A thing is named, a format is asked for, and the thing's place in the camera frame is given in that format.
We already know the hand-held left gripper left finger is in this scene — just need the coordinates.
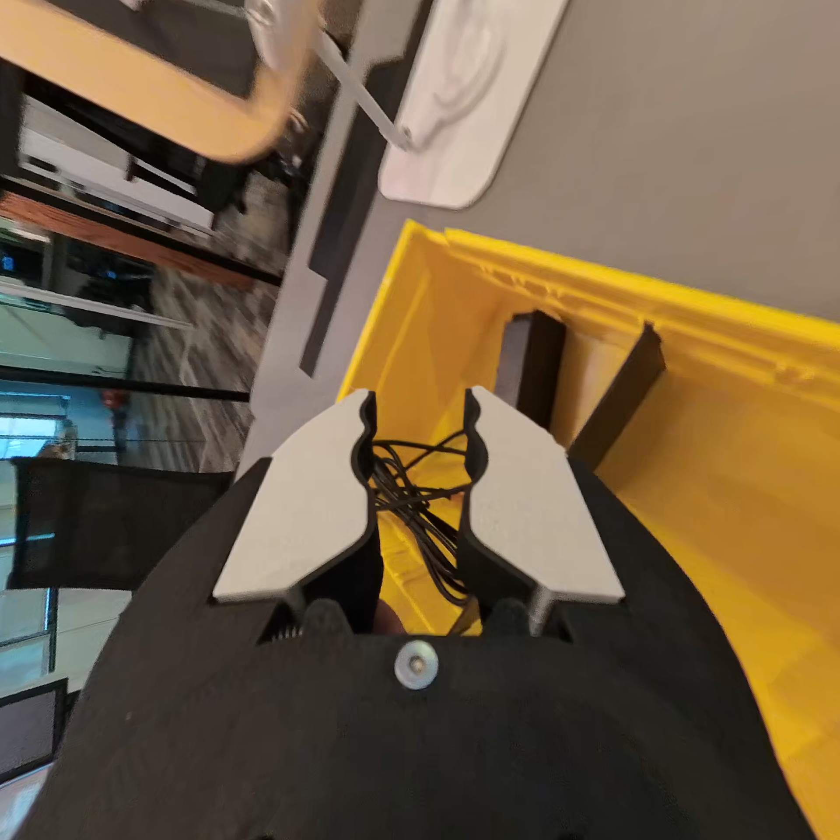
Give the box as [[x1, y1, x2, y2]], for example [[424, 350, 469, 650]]
[[211, 387, 382, 616]]

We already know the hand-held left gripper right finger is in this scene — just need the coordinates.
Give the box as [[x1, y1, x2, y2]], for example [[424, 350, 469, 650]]
[[459, 386, 626, 634]]

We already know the black usb cable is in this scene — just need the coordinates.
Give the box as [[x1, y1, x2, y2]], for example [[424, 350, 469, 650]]
[[369, 430, 484, 636]]

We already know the black usb hub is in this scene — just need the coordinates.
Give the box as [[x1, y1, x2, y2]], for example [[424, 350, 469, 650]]
[[497, 310, 567, 431]]

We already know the yellow plastic bin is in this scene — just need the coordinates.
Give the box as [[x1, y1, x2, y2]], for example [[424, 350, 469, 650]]
[[336, 220, 840, 840]]

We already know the black bin divider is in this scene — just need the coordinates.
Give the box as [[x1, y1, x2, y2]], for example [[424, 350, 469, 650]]
[[567, 322, 667, 470]]

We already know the black mesh chair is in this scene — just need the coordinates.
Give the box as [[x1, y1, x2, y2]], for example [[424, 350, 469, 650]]
[[10, 456, 235, 592]]

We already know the dark monitor screen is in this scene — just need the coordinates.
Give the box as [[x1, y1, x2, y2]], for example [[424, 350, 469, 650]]
[[0, 679, 70, 783]]

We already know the white cabinet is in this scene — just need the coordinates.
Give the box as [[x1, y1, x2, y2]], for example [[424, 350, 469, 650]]
[[16, 97, 217, 232]]

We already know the clear acrylic support rod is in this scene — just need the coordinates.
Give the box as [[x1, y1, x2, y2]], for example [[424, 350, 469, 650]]
[[315, 29, 413, 151]]

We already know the wooden-framed dark board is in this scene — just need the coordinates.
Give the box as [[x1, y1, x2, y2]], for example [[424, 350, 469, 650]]
[[0, 0, 322, 163]]

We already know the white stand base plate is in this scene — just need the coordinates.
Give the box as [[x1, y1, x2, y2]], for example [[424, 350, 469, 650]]
[[378, 0, 571, 211]]

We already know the white board bracket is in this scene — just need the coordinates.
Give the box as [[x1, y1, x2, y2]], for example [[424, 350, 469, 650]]
[[246, 0, 319, 74]]

